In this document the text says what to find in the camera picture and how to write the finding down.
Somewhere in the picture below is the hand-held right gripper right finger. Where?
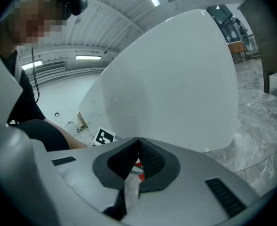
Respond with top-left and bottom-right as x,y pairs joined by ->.
126,137 -> 260,226

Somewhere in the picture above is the white wall air vent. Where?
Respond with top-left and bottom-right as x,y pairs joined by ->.
34,62 -> 67,74

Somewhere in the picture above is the person's black shirt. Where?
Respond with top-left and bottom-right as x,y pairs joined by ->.
0,49 -> 47,125

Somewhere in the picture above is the person's head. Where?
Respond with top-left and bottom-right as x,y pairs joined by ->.
0,0 -> 70,56

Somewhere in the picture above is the black headset cable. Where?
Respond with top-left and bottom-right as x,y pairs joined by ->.
31,45 -> 40,103

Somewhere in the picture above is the white bathtub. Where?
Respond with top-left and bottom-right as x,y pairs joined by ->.
78,8 -> 239,153

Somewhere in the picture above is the wooden side cabinet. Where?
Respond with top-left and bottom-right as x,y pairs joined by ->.
228,42 -> 248,64

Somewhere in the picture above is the clear plastic bottle red label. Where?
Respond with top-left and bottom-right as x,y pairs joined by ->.
124,162 -> 146,215

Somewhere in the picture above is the black framed glass partition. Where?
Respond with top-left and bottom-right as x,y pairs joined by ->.
206,4 -> 254,44

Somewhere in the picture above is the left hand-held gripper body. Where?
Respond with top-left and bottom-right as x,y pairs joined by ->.
88,127 -> 117,148

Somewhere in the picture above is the thin wooden board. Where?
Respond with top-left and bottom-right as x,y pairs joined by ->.
76,112 -> 89,129

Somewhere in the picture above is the person's left forearm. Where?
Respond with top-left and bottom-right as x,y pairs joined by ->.
45,118 -> 89,149

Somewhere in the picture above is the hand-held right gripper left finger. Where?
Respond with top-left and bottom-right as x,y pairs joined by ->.
46,137 -> 139,221

